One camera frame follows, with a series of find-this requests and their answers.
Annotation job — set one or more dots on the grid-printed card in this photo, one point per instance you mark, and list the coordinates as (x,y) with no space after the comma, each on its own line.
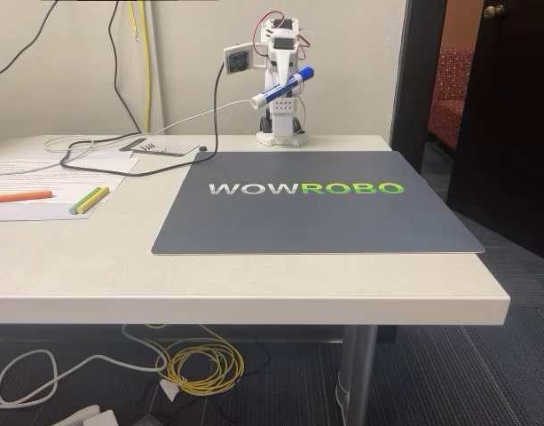
(174,147)

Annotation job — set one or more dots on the paper sheet with printed text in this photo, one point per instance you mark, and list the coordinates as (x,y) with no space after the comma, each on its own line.
(54,173)

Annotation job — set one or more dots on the green marker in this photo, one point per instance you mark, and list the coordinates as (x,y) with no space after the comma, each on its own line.
(85,201)

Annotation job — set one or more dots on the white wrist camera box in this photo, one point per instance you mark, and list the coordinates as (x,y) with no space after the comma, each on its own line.
(238,60)

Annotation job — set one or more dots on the orange marker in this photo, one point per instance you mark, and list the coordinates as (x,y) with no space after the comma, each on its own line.
(21,196)

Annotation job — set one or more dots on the grey metal table leg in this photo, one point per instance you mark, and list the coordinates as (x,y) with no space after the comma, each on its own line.
(356,377)

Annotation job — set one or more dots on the brass door knob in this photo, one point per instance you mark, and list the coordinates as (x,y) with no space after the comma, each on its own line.
(494,11)

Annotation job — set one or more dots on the dark grey WOWROBO mat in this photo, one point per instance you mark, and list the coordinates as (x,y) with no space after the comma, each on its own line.
(320,222)

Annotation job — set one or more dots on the plain white paper sheet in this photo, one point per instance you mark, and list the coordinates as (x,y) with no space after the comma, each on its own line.
(32,212)

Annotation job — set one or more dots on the red patterned chair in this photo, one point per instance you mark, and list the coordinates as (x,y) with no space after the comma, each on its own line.
(451,102)

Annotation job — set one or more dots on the white power adapter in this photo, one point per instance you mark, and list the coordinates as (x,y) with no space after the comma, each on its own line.
(92,417)

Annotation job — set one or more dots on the blue Expo dry-erase marker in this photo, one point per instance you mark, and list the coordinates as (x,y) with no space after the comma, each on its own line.
(305,74)

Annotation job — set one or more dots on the dark door frame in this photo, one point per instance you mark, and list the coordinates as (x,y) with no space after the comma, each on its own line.
(413,66)

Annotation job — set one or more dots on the dark wooden door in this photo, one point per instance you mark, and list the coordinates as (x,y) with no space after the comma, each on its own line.
(511,133)

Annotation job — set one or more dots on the yellow marker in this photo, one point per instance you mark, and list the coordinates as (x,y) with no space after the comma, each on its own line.
(94,202)

